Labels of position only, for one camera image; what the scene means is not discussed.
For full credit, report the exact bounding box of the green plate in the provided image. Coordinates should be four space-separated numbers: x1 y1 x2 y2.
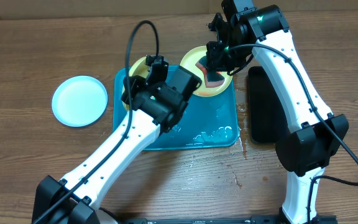
180 46 232 97
121 55 149 111

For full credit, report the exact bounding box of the orange sponge with green scourer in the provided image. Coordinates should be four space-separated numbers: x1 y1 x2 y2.
195 56 225 88

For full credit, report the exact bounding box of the light blue round plate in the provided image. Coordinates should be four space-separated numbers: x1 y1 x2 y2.
51 75 108 128

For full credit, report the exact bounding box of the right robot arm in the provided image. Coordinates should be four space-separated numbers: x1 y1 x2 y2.
206 1 349 223

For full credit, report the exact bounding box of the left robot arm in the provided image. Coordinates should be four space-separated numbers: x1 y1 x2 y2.
32 55 202 223

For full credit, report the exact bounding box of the teal plastic serving tray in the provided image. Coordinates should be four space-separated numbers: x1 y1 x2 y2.
113 65 239 151

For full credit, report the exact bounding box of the black rectangular tray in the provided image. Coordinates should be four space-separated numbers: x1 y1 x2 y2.
248 66 288 144

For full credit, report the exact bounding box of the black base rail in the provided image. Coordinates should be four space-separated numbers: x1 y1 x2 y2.
116 213 338 224

